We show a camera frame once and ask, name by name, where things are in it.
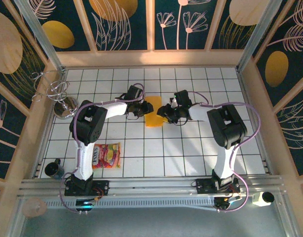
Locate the aluminium mounting rail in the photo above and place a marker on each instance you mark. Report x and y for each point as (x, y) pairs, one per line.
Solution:
(151, 185)

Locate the colourful candy bag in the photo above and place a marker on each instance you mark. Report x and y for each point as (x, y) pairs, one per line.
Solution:
(107, 155)

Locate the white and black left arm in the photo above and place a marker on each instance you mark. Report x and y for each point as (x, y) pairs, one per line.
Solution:
(114, 109)

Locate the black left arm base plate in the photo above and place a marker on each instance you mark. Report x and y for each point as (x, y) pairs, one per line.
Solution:
(102, 187)

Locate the dark mug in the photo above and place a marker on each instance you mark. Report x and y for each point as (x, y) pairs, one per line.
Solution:
(54, 170)

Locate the aluminium frame post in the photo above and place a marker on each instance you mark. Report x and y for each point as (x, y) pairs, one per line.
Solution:
(260, 32)
(40, 34)

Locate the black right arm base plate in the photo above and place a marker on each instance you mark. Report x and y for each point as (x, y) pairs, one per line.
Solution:
(203, 186)

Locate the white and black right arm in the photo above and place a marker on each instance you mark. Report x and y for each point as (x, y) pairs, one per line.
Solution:
(225, 123)

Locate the small white camera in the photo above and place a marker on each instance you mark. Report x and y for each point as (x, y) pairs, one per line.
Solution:
(261, 198)

